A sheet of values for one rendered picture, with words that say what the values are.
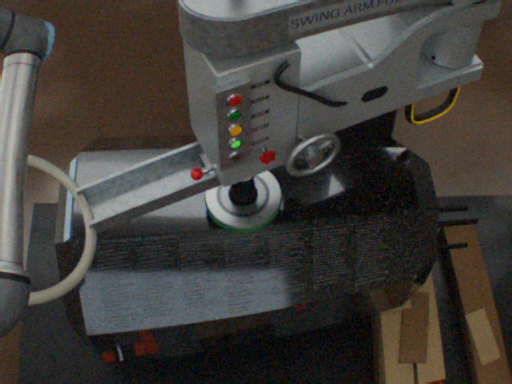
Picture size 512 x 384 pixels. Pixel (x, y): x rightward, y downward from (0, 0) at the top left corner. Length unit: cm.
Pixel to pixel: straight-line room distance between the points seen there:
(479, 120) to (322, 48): 192
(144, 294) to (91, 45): 197
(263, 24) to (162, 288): 101
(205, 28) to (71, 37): 256
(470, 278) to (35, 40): 211
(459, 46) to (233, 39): 74
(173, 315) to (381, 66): 99
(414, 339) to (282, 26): 150
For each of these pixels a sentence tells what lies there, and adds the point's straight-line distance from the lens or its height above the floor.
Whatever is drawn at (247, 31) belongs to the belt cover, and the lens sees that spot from 136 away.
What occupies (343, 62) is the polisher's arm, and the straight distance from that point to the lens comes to 166.
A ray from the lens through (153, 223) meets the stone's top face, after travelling 207.
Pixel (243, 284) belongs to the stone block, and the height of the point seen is 68.
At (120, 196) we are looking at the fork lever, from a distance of 182.
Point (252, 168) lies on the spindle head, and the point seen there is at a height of 115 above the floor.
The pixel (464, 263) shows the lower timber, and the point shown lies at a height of 11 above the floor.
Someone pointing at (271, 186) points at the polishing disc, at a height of 86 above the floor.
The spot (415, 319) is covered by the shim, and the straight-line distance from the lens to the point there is 259.
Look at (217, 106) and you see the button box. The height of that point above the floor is 145.
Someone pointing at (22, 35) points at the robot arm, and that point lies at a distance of 133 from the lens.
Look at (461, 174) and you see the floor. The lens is 326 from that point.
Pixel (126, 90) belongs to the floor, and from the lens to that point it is 348.
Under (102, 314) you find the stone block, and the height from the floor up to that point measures 63.
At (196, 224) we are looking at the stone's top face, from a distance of 205.
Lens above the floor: 258
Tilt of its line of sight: 58 degrees down
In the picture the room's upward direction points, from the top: straight up
